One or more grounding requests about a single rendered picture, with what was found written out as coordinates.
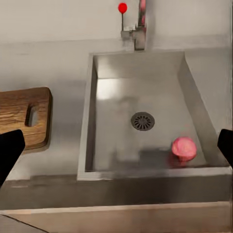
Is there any cutting board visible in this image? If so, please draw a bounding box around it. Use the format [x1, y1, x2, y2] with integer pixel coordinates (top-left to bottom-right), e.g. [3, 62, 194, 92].
[0, 87, 51, 150]

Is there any vidalia onion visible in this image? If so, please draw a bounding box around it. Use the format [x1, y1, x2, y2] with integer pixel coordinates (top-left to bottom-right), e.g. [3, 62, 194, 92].
[171, 137, 197, 165]

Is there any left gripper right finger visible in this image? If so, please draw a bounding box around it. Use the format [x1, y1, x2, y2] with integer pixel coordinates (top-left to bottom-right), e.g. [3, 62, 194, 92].
[217, 129, 233, 168]

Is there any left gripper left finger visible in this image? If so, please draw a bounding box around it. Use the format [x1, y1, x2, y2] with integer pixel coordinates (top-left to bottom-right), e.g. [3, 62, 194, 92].
[0, 129, 25, 187]

